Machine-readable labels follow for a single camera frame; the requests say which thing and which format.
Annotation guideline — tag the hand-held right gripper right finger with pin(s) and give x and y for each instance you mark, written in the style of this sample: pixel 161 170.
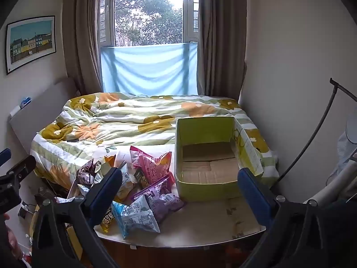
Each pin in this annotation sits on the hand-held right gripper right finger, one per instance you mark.
pixel 252 195

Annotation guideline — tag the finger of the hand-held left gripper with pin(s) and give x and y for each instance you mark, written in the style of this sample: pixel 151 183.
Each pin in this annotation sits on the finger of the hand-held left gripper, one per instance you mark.
pixel 4 156
pixel 21 169

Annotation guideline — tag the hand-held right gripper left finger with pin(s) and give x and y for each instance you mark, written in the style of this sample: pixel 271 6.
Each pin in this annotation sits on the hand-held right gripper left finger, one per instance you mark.
pixel 107 188

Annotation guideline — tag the silver chocolate snack packet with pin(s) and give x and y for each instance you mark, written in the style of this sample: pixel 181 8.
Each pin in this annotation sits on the silver chocolate snack packet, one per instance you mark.
pixel 86 173

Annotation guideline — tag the gold snack packet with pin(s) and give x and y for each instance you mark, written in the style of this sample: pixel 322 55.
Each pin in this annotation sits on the gold snack packet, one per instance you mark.
pixel 107 220

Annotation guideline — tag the dark green snack packet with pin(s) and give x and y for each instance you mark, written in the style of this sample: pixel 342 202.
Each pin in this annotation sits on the dark green snack packet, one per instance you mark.
pixel 139 177

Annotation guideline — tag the blue snack packet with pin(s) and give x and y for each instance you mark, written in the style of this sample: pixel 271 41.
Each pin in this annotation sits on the blue snack packet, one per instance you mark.
pixel 134 215

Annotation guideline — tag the yellow green cardboard box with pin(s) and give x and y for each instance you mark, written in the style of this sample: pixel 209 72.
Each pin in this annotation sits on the yellow green cardboard box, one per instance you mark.
pixel 206 184

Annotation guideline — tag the purple snack packet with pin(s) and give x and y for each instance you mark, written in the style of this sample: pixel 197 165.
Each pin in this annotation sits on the purple snack packet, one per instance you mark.
pixel 164 203

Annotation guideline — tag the person's left hand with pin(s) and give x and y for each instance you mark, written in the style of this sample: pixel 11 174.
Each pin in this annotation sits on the person's left hand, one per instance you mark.
pixel 10 237

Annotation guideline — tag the white orange snack packet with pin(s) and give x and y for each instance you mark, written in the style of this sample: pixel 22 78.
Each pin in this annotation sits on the white orange snack packet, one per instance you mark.
pixel 127 187

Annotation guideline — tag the pale pink snack packet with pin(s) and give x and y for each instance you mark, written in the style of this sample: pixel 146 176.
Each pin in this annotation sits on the pale pink snack packet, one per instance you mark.
pixel 137 156

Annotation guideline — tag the small blue white item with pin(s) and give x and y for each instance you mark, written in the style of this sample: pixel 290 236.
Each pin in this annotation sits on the small blue white item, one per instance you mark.
pixel 25 102

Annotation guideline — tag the small black item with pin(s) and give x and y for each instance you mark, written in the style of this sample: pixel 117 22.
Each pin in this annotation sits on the small black item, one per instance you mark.
pixel 72 140

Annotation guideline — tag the grey headboard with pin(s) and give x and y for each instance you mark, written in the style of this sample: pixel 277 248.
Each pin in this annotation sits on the grey headboard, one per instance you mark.
pixel 41 109

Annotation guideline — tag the floral blanket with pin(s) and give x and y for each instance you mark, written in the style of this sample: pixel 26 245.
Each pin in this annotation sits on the floral blanket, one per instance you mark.
pixel 111 120

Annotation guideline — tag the white fan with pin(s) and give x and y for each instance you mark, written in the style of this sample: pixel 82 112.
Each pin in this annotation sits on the white fan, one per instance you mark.
pixel 345 156

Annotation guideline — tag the black curved stand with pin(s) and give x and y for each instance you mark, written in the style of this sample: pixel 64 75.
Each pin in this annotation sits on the black curved stand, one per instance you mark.
pixel 325 111

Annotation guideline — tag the light blue cloth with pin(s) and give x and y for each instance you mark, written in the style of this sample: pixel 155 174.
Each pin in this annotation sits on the light blue cloth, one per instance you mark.
pixel 147 67

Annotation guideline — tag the brown curtain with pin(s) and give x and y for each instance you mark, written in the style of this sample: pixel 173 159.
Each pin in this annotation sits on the brown curtain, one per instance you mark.
pixel 220 39
pixel 83 33

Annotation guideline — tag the window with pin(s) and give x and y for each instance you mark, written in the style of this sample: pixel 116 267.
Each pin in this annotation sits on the window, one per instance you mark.
pixel 149 11

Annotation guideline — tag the framed wall poster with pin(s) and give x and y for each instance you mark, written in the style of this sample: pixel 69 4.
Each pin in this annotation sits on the framed wall poster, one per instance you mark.
pixel 30 43

